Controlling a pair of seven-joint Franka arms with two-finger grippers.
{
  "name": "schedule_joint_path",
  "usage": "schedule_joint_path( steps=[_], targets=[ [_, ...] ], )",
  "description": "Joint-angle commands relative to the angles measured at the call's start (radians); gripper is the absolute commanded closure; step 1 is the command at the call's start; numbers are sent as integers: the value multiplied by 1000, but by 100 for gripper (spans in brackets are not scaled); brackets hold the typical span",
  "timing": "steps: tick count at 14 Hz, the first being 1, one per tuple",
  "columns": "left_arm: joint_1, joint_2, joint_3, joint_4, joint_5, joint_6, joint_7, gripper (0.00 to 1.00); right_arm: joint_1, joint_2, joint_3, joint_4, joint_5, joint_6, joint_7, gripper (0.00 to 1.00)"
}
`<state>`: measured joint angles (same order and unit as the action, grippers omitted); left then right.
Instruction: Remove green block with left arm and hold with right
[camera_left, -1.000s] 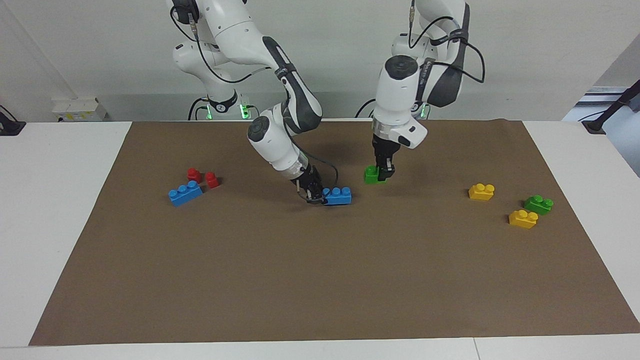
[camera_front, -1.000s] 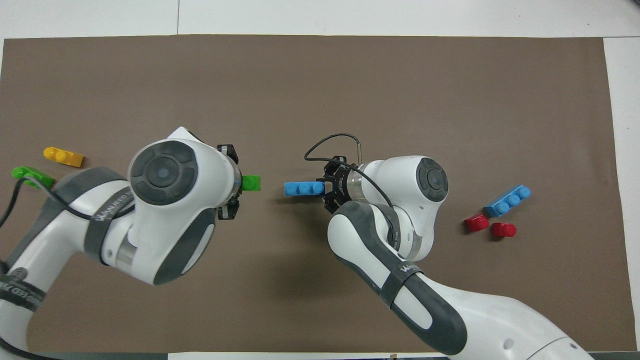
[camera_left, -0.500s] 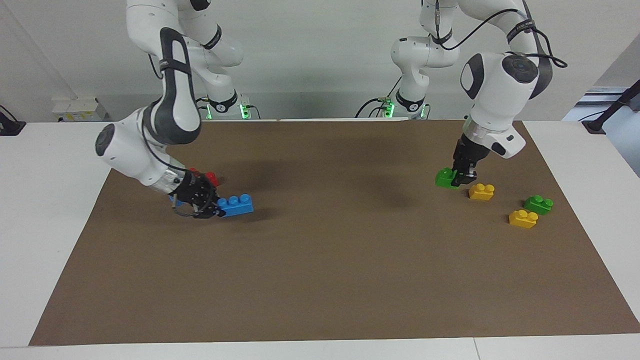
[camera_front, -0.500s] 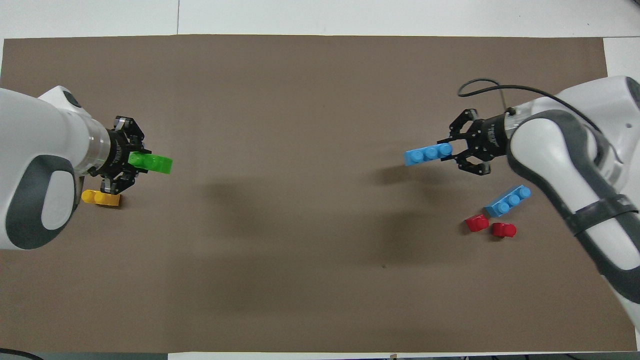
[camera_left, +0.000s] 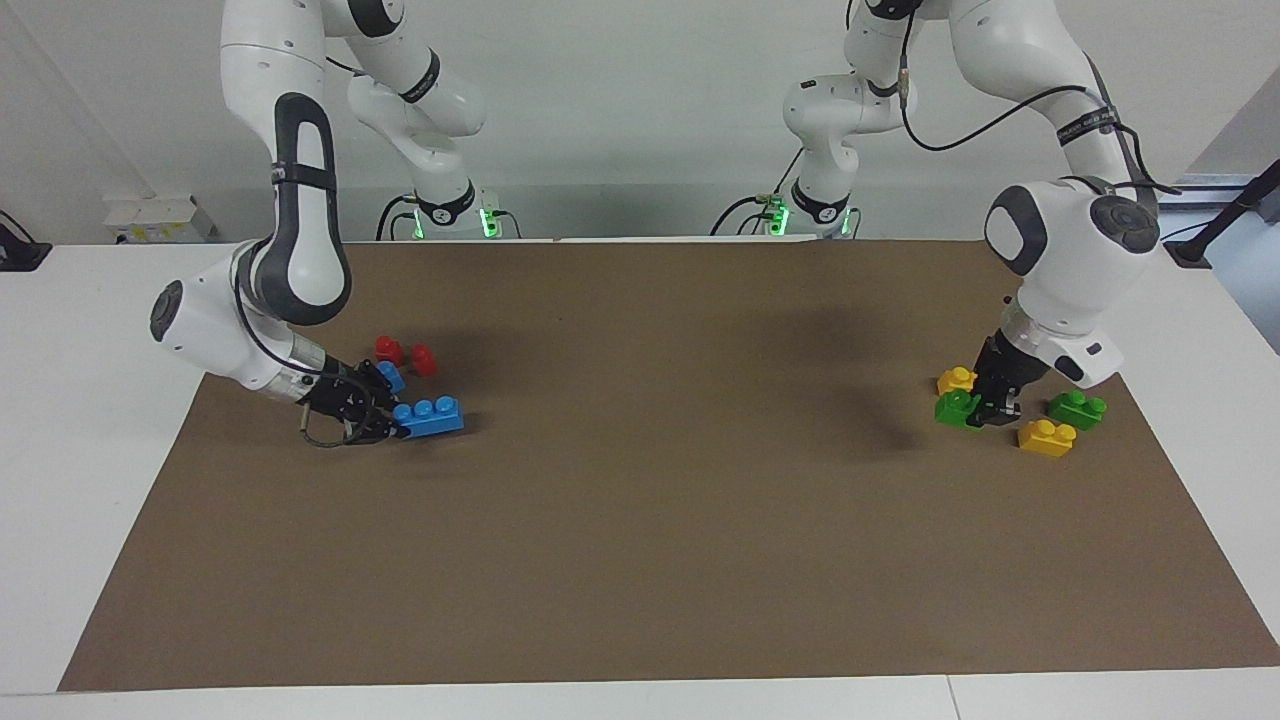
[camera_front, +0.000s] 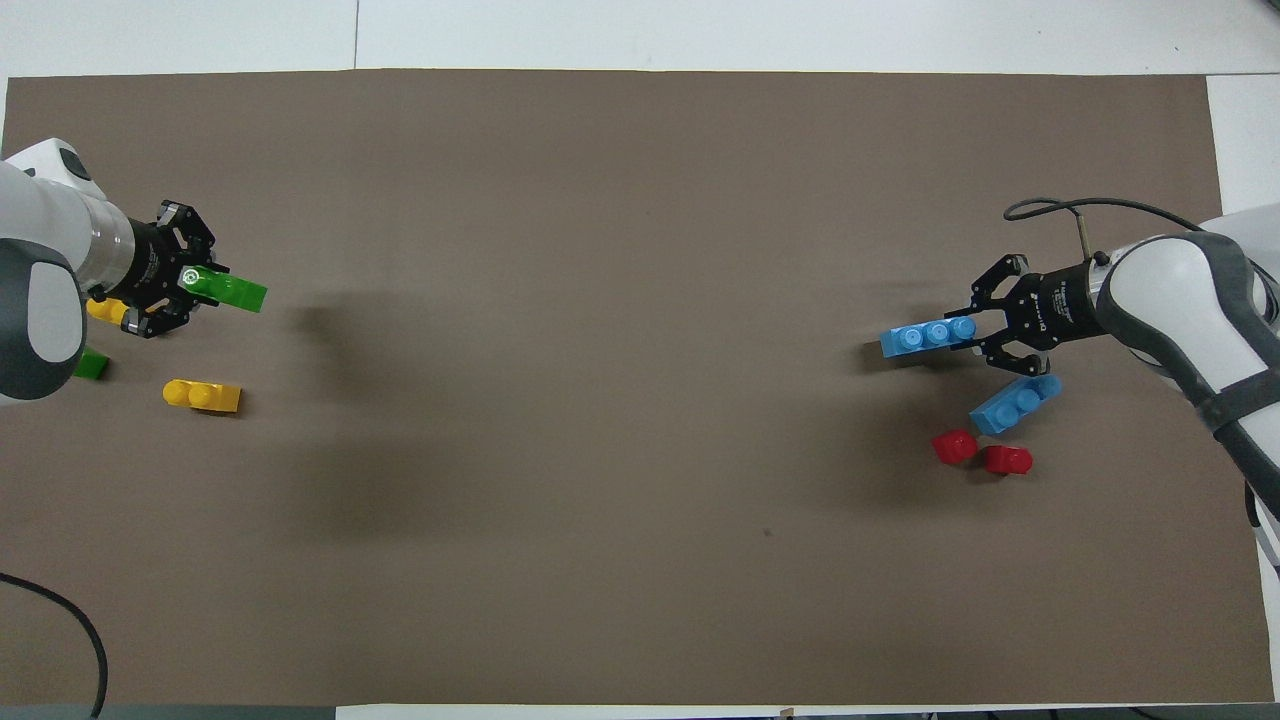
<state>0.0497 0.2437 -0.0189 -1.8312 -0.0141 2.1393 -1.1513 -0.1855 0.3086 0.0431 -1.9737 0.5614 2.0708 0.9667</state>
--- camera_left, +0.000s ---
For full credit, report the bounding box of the green two-stud toy block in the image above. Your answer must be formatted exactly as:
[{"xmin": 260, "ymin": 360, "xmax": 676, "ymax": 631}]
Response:
[
  {"xmin": 934, "ymin": 389, "xmax": 983, "ymax": 431},
  {"xmin": 1047, "ymin": 389, "xmax": 1108, "ymax": 431}
]

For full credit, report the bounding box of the white power strip box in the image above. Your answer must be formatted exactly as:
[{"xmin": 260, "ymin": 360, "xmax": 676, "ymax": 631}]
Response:
[{"xmin": 104, "ymin": 194, "xmax": 217, "ymax": 245}]

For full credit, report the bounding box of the brown paper table mat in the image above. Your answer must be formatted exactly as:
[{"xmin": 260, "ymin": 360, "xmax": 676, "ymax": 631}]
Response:
[{"xmin": 58, "ymin": 238, "xmax": 1280, "ymax": 693}]

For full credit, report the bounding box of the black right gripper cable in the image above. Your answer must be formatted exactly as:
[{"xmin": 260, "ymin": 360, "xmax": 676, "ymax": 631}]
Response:
[{"xmin": 235, "ymin": 262, "xmax": 377, "ymax": 449}]

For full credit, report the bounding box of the black right base cable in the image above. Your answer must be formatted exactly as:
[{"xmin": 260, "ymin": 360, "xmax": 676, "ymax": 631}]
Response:
[{"xmin": 376, "ymin": 194, "xmax": 421, "ymax": 242}]

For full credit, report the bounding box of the black base cable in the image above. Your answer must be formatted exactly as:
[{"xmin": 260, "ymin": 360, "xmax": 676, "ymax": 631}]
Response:
[
  {"xmin": 376, "ymin": 194, "xmax": 421, "ymax": 242},
  {"xmin": 710, "ymin": 148, "xmax": 805, "ymax": 238}
]

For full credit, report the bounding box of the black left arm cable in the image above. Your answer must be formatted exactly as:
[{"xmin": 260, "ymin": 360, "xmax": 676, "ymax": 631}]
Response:
[{"xmin": 897, "ymin": 0, "xmax": 1183, "ymax": 197}]

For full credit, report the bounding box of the black camera stand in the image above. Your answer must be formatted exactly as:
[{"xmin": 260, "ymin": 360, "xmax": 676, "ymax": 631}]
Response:
[{"xmin": 1163, "ymin": 160, "xmax": 1280, "ymax": 269}]

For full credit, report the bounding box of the black left base cable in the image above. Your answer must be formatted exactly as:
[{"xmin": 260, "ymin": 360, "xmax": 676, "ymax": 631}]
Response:
[{"xmin": 710, "ymin": 148, "xmax": 805, "ymax": 238}]

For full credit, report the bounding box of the black clamp mount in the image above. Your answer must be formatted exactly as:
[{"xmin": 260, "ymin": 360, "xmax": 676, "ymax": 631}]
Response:
[{"xmin": 0, "ymin": 210, "xmax": 53, "ymax": 273}]

